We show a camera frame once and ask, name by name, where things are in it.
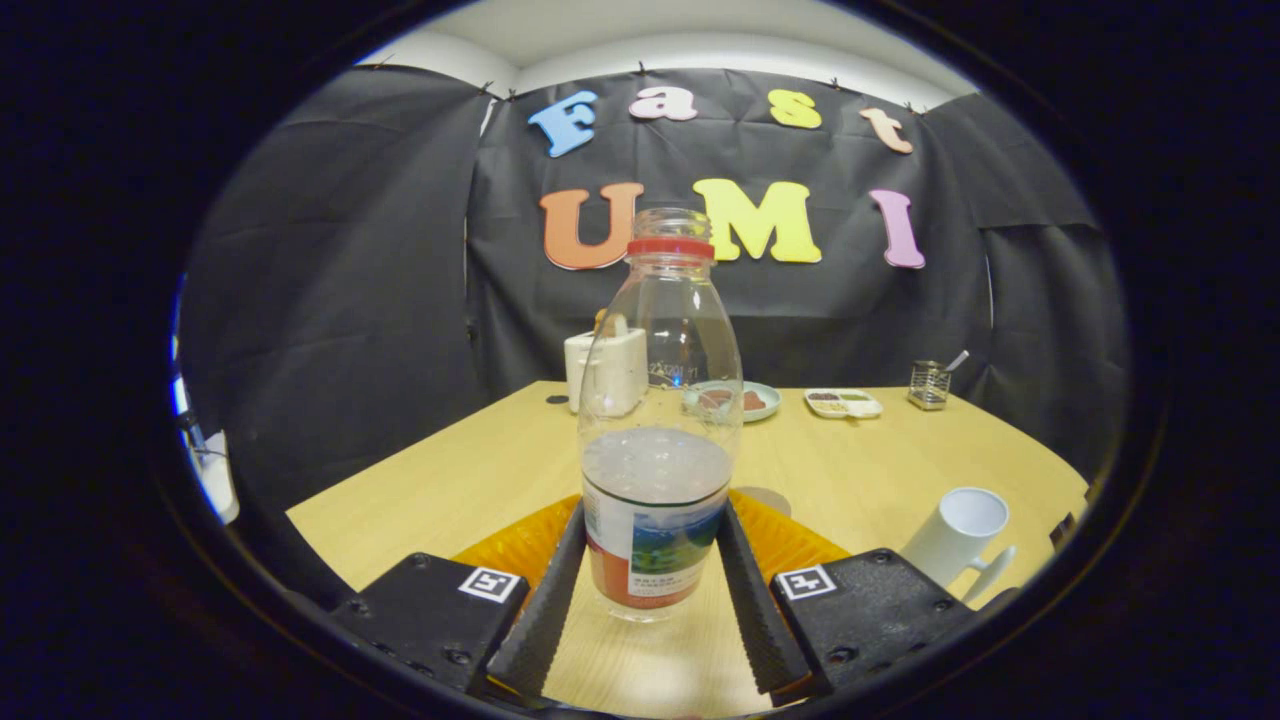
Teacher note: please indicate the white cup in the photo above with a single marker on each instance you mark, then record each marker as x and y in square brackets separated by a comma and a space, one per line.
[950, 545]

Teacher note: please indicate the pale green plate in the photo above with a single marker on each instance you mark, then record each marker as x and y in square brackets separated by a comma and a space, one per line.
[768, 407]

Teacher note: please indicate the black backdrop cloth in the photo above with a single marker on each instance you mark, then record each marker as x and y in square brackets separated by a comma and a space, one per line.
[330, 300]

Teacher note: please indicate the wooden table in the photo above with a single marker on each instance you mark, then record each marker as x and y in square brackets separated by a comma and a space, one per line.
[450, 480]

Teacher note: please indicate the clear plastic juice bottle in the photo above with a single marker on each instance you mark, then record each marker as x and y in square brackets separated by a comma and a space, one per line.
[655, 480]

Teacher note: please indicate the toast slice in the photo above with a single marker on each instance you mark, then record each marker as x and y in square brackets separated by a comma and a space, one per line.
[600, 322]

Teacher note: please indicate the white toaster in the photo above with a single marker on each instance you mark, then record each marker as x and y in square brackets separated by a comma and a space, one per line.
[574, 365]

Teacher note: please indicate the white divided snack tray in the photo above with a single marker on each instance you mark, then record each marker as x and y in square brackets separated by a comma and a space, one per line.
[845, 403]

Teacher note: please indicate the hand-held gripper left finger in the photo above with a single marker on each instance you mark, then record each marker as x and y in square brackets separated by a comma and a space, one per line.
[545, 620]

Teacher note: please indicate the round brown coaster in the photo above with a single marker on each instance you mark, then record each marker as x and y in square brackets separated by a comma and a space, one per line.
[770, 497]

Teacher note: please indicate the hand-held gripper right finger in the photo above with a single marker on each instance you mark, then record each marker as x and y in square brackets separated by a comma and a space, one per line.
[760, 620]

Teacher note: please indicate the metal spoon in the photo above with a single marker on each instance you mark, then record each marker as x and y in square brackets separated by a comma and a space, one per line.
[958, 360]

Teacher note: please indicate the brown food piece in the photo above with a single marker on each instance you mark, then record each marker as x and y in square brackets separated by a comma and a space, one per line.
[753, 400]

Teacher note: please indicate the black table edge bracket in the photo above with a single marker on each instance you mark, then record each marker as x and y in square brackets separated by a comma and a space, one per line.
[1064, 532]

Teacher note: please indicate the white side desk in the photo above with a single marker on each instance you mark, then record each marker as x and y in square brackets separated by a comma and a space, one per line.
[218, 480]

